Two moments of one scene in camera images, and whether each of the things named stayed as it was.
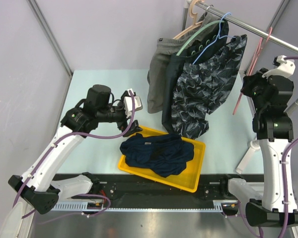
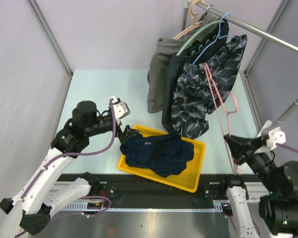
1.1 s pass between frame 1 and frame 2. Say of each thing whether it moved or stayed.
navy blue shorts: stayed
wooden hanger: stayed
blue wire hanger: stayed
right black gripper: moved
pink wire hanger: moved
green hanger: stayed
